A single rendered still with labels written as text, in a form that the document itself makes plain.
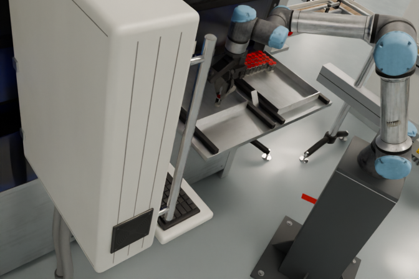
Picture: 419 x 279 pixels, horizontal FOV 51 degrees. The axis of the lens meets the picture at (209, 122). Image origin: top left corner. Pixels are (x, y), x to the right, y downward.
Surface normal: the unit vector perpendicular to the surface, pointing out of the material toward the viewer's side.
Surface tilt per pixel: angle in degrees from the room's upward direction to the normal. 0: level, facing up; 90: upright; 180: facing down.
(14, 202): 90
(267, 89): 0
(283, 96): 0
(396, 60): 83
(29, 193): 90
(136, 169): 90
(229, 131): 0
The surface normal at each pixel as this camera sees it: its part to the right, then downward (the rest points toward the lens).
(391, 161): -0.32, 0.66
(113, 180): 0.61, 0.61
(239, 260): 0.20, -0.74
